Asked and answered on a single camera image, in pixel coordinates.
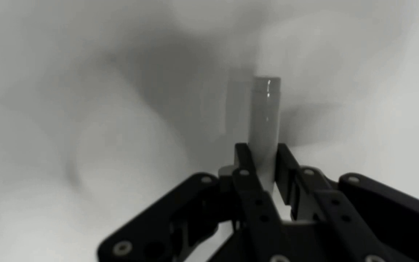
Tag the grey marker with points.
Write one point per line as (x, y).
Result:
(264, 123)

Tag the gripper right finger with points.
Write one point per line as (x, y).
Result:
(340, 203)

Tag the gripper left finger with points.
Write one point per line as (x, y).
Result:
(246, 189)

